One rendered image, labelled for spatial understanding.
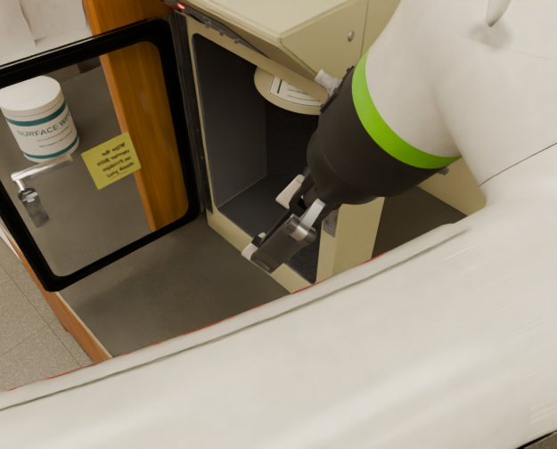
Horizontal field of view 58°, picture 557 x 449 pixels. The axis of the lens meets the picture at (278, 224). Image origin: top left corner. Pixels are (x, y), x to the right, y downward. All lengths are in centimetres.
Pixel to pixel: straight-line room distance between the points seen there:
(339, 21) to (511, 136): 27
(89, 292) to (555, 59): 87
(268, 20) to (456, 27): 22
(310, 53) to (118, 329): 62
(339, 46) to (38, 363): 179
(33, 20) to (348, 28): 140
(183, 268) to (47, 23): 107
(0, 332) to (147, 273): 131
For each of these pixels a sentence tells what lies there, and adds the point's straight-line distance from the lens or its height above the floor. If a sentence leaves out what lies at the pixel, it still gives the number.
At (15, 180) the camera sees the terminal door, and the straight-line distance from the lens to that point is 77.
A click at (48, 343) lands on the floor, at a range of 212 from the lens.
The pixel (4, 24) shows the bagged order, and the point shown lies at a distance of 173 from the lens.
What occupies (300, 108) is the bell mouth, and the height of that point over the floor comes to 132.
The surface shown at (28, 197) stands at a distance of 78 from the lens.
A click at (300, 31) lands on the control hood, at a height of 150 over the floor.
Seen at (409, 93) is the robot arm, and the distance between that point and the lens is 28.
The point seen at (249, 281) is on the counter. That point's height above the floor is 94.
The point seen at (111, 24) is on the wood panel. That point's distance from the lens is 78.
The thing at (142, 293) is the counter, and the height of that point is 94.
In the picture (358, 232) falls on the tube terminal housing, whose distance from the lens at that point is 76.
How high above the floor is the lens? 170
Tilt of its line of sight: 48 degrees down
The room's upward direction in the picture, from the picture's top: straight up
